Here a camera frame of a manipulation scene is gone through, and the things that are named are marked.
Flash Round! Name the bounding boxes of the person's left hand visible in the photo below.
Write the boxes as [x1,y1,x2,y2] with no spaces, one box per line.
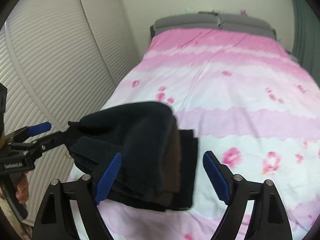
[16,173,29,204]

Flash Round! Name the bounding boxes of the white louvered wardrobe door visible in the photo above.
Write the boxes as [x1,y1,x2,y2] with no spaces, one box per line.
[0,0,141,225]

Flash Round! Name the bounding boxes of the pink floral bed sheet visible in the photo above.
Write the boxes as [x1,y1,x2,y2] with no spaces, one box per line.
[104,28,319,239]

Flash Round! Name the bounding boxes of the grey padded headboard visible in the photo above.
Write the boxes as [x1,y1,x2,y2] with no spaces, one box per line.
[150,12,277,40]

